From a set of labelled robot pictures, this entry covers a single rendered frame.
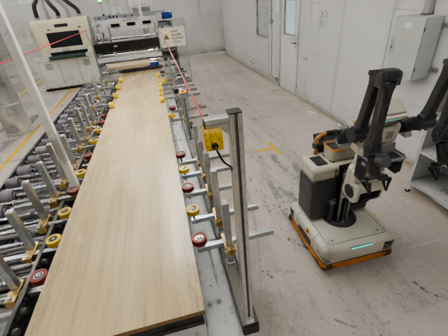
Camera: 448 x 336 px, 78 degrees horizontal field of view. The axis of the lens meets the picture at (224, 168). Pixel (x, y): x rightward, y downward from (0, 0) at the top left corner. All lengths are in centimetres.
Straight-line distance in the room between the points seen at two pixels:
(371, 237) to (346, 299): 51
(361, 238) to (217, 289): 130
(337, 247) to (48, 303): 187
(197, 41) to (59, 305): 1151
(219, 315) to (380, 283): 145
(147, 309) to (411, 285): 200
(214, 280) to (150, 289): 44
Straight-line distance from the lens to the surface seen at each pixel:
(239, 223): 98
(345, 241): 241
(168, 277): 139
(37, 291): 176
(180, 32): 584
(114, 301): 140
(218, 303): 160
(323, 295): 241
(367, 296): 250
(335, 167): 228
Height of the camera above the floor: 197
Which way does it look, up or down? 31 degrees down
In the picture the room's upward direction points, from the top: 6 degrees counter-clockwise
